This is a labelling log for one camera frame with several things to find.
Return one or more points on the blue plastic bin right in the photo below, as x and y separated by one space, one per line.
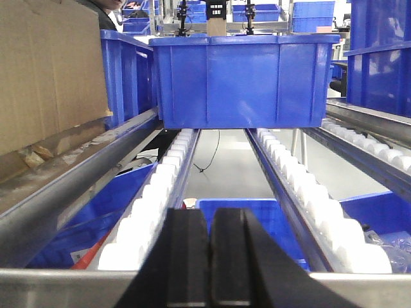
379 58

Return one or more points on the blue plastic bin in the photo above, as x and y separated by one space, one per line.
244 81
128 75
379 58

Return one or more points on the far right roller track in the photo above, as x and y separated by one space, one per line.
388 166

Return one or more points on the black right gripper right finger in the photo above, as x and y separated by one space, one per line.
249 269

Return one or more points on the blue bin lower shelf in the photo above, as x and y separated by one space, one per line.
269 213

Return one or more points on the right white roller track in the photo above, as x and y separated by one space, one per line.
330 239

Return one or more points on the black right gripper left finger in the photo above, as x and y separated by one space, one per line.
176 271

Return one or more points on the left white roller track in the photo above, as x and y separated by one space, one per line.
134 235

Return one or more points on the blue plastic bin centre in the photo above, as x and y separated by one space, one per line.
244 81

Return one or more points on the person in dark clothes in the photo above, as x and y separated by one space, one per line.
103 8

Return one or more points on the blue plastic bin left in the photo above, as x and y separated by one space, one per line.
128 75

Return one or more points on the brown cardboard carton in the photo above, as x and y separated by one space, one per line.
52 75

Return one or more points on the steel shelf divider rail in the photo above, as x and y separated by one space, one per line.
41 201

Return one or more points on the steel shelf front bar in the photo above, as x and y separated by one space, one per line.
84 288

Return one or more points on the white roller track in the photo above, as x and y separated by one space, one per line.
134 235
330 239

